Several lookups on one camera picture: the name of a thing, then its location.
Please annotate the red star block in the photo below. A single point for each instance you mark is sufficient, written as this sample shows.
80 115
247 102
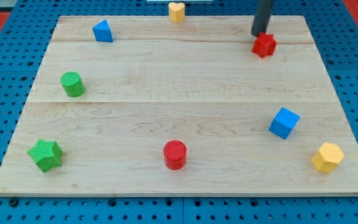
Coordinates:
264 45

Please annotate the blue cube block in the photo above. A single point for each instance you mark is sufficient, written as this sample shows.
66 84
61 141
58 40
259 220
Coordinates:
283 123

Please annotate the green star block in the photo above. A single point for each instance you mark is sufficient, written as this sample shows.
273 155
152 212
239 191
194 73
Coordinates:
46 155

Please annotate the red cylinder block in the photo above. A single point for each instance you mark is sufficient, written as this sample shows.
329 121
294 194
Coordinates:
174 153

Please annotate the light wooden board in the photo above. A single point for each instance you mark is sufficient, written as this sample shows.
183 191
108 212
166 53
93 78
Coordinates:
196 81

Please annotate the yellow heart block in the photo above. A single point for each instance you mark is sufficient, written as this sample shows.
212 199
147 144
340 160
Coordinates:
176 11

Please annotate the blue triangle block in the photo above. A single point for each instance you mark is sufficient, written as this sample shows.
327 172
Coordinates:
102 32

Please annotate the green cylinder block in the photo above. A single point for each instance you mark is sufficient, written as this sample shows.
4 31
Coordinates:
72 84

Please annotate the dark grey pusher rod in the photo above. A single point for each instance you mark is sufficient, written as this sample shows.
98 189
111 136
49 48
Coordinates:
262 17

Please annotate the yellow hexagon block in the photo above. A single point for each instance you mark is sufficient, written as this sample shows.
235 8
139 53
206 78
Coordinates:
327 158

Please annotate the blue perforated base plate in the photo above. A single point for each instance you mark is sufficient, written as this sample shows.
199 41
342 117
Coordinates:
23 42

